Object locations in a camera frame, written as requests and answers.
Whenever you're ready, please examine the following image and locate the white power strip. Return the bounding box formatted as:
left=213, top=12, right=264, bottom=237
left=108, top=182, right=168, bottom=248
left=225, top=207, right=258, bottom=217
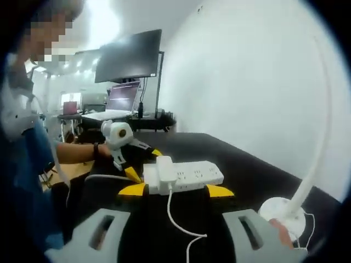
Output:
left=143, top=161, right=224, bottom=196

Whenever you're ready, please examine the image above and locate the white power strip cable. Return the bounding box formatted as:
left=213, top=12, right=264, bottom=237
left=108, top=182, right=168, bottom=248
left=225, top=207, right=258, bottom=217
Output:
left=65, top=173, right=144, bottom=207

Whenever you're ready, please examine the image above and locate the black monitor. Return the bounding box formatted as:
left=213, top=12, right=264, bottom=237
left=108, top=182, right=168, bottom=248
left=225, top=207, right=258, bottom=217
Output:
left=94, top=28, right=163, bottom=84

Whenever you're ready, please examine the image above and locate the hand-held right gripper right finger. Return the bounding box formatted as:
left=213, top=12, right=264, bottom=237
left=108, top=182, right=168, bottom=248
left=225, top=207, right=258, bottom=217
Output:
left=206, top=184, right=309, bottom=263

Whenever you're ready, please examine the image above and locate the white lamp cable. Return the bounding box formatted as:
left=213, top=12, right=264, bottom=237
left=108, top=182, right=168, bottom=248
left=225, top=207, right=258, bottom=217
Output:
left=167, top=188, right=316, bottom=263

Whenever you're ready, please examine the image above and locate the white desk lamp plug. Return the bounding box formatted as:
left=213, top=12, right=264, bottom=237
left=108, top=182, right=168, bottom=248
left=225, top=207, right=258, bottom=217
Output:
left=156, top=156, right=177, bottom=193

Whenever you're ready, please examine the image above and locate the white chest device with strap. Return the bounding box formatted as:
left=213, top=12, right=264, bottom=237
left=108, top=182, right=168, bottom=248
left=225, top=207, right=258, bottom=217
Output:
left=4, top=70, right=72, bottom=190

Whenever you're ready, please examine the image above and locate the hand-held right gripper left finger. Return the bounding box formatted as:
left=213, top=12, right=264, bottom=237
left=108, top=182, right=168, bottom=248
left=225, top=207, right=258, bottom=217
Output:
left=45, top=184, right=146, bottom=263

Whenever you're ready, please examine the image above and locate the person's left hand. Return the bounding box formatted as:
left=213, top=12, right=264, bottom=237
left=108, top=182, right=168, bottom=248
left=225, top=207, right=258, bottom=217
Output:
left=92, top=141, right=117, bottom=172

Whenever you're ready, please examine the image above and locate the white desk lamp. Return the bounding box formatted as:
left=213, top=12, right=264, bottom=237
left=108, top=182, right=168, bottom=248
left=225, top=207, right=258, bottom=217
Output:
left=258, top=35, right=334, bottom=242

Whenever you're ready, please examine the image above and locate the open laptop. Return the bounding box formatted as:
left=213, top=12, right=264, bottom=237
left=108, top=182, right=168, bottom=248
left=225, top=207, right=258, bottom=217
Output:
left=81, top=80, right=143, bottom=122

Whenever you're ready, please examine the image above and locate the black background desk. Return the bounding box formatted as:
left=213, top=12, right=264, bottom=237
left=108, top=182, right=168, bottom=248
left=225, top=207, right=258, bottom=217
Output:
left=56, top=111, right=177, bottom=134

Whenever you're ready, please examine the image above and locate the person's right hand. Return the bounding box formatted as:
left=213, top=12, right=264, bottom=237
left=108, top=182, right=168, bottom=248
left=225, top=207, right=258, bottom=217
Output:
left=270, top=219, right=295, bottom=248

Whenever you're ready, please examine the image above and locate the person's head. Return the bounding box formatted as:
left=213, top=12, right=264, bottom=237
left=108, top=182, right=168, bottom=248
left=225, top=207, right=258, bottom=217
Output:
left=38, top=0, right=86, bottom=24

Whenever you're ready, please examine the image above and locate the person's blue shirt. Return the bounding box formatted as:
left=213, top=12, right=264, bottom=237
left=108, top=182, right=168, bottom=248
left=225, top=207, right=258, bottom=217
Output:
left=0, top=53, right=71, bottom=250

